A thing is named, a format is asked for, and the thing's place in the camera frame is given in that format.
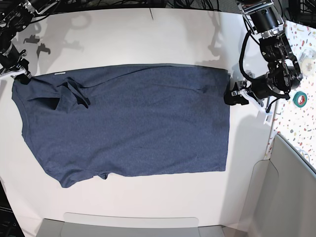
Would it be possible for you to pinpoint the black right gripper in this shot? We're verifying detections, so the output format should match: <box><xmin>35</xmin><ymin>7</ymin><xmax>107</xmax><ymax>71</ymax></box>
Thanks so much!
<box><xmin>0</xmin><ymin>48</ymin><xmax>32</xmax><ymax>85</ymax></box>

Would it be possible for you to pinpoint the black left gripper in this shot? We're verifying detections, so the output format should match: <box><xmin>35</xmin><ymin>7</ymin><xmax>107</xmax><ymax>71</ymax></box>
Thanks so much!
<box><xmin>224</xmin><ymin>75</ymin><xmax>276</xmax><ymax>106</ymax></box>

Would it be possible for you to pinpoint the dark blue t-shirt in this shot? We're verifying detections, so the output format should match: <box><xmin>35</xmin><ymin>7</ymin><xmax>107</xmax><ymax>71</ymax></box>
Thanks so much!
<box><xmin>12</xmin><ymin>65</ymin><xmax>230</xmax><ymax>188</ymax></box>

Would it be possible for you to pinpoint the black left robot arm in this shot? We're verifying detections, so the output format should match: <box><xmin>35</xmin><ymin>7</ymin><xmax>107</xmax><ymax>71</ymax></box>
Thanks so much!
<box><xmin>224</xmin><ymin>0</ymin><xmax>303</xmax><ymax>106</ymax></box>

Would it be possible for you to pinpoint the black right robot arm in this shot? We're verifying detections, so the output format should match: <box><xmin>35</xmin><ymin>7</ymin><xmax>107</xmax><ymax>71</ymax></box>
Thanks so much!
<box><xmin>0</xmin><ymin>0</ymin><xmax>61</xmax><ymax>84</ymax></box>

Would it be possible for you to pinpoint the terrazzo patterned side board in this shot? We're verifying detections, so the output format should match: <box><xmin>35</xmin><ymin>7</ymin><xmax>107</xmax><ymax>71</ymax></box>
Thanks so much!
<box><xmin>266</xmin><ymin>21</ymin><xmax>316</xmax><ymax>166</ymax></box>

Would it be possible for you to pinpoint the green tape roll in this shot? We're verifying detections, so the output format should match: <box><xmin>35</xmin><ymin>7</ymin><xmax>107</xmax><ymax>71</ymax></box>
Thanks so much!
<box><xmin>293</xmin><ymin>91</ymin><xmax>308</xmax><ymax>108</ymax></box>

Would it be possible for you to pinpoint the clear tape spool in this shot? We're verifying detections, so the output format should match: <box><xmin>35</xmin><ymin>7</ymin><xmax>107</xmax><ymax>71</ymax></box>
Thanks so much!
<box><xmin>299</xmin><ymin>48</ymin><xmax>316</xmax><ymax>77</ymax></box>

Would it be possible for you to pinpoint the grey bin front edge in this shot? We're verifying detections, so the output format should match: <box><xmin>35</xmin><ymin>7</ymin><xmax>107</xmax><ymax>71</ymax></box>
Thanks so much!
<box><xmin>37</xmin><ymin>212</ymin><xmax>224</xmax><ymax>237</ymax></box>

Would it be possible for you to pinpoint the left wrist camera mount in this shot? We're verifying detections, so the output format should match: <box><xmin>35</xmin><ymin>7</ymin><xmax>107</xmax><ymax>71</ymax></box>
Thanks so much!
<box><xmin>238</xmin><ymin>89</ymin><xmax>273</xmax><ymax>124</ymax></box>

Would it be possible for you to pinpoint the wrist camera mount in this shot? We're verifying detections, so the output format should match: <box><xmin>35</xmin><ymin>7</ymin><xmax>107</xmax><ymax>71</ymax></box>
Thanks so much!
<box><xmin>0</xmin><ymin>67</ymin><xmax>31</xmax><ymax>79</ymax></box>
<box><xmin>238</xmin><ymin>89</ymin><xmax>273</xmax><ymax>124</ymax></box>

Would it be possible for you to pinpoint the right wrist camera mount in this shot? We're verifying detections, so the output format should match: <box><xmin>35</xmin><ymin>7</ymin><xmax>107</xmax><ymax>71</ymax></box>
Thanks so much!
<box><xmin>0</xmin><ymin>67</ymin><xmax>31</xmax><ymax>79</ymax></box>

